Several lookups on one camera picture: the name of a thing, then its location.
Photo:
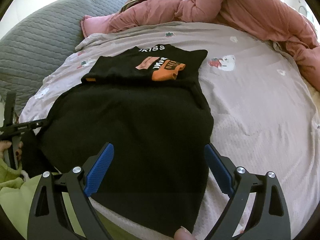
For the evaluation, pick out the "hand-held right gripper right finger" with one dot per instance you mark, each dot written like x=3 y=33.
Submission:
x=218 y=167

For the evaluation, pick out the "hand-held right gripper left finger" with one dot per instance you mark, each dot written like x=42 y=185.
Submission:
x=98 y=170

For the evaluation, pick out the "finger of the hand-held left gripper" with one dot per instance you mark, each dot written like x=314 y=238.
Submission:
x=32 y=124
x=10 y=107

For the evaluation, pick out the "black sweater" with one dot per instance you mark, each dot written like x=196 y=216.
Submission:
x=125 y=120

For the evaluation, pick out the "person's left hand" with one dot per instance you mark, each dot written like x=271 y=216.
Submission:
x=18 y=151

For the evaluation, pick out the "person's right hand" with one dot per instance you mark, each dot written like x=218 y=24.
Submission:
x=183 y=233

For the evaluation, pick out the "lilac printed bed sheet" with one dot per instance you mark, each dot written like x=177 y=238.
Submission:
x=250 y=105

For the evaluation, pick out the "person's green clothing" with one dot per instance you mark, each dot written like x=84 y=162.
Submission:
x=15 y=205

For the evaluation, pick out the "grey quilted headboard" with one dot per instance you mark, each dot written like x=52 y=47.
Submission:
x=37 y=42

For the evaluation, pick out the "cream bed pad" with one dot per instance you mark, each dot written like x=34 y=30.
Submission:
x=313 y=105

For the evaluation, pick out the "pink comforter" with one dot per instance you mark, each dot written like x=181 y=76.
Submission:
x=237 y=7

